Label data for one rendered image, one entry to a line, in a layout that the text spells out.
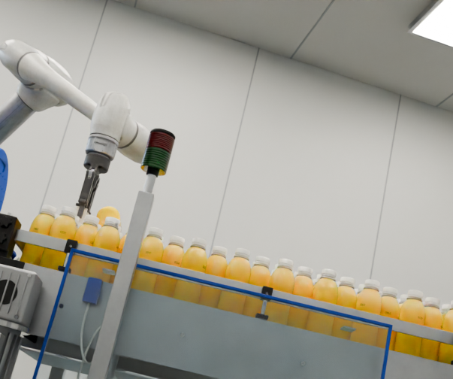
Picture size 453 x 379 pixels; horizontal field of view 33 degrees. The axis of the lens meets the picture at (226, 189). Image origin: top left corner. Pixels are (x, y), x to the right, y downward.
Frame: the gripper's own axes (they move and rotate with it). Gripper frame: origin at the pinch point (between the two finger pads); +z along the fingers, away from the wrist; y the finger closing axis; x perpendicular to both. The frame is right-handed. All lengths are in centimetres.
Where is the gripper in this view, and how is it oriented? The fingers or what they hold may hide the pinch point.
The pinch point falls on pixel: (80, 221)
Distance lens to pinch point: 227.0
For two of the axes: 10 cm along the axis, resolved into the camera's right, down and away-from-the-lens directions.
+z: -2.2, 9.2, -3.2
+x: 9.7, 2.3, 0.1
